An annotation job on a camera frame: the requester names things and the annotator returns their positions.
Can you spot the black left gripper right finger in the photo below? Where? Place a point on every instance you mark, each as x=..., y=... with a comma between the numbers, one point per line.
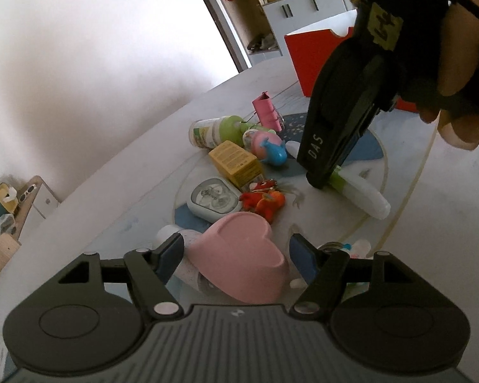
x=322, y=271

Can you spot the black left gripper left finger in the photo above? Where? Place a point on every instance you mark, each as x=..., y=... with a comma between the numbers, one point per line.
x=150, y=271

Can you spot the pink heart-shaped box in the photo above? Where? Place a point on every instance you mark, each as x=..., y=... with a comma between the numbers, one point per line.
x=237, y=256

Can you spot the white green tube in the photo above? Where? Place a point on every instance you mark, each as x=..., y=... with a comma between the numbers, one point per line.
x=359, y=192

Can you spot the jar with green lid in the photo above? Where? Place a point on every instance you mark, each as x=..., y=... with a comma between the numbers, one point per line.
x=209, y=133

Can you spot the person's right hand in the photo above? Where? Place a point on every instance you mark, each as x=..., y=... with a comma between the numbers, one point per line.
x=459, y=59

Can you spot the white speckled bottle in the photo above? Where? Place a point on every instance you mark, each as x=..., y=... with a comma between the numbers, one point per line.
x=183, y=247

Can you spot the red cardboard box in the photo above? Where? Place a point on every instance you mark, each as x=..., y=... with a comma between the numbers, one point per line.
x=311, y=59

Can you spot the red orange toy figure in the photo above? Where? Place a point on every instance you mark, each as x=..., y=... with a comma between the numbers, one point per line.
x=264, y=199

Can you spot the yellow small carton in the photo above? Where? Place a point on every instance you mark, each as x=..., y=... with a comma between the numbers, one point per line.
x=237, y=165

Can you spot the wooden sideboard with drawers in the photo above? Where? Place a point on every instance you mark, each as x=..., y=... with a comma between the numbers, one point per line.
x=16, y=228

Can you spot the pink blue pig toy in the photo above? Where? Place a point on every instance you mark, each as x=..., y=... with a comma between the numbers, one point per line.
x=267, y=146

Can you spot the pink binder clip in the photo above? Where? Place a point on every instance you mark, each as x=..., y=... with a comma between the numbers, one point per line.
x=267, y=113

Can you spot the white sunglasses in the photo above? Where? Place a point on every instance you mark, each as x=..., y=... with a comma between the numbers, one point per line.
x=28, y=191

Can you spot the light green marker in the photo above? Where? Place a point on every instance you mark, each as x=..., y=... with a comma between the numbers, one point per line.
x=247, y=127

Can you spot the teal yellow tissue box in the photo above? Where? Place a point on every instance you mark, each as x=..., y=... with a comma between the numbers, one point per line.
x=8, y=199

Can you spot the white cabinet wall unit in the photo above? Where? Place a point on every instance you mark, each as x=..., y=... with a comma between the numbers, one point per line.
x=262, y=25

